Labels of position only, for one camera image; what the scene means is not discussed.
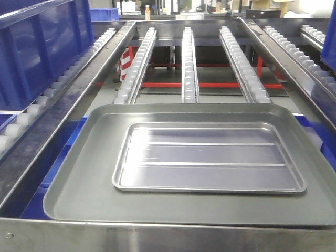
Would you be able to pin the small silver tray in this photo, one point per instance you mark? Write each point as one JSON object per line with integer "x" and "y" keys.
{"x": 204, "y": 157}

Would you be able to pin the large grey tray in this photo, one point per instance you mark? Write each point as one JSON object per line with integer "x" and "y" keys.
{"x": 83, "y": 188}

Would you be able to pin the blue crate under tray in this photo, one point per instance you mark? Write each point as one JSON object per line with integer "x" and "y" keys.
{"x": 34, "y": 209}

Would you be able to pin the centre roller track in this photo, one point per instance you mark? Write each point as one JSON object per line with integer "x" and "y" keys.
{"x": 190, "y": 85}

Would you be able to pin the small background bottle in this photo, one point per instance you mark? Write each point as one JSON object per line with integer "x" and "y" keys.
{"x": 147, "y": 12}

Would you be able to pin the distant blue bin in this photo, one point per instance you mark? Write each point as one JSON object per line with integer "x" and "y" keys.
{"x": 104, "y": 14}

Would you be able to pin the far left roller track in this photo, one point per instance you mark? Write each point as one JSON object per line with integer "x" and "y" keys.
{"x": 15, "y": 123}

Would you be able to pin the blue crate upper left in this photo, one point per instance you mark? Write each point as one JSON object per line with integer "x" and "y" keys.
{"x": 40, "y": 40}

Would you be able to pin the far right roller track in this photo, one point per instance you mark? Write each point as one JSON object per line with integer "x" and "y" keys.
{"x": 313, "y": 36}

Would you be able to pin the blue crate right edge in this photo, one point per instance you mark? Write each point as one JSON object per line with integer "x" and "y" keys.
{"x": 328, "y": 54}

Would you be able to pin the front steel rack beam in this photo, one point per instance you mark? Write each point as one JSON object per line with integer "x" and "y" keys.
{"x": 41, "y": 235}

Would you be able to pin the right steel divider rail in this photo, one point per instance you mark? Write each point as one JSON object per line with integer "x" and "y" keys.
{"x": 313, "y": 101}

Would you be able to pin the steel divider rail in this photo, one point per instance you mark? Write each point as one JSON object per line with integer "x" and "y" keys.
{"x": 18, "y": 160}
{"x": 313, "y": 101}

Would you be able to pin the left steel divider rail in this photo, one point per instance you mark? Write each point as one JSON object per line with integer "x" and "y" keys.
{"x": 18, "y": 160}

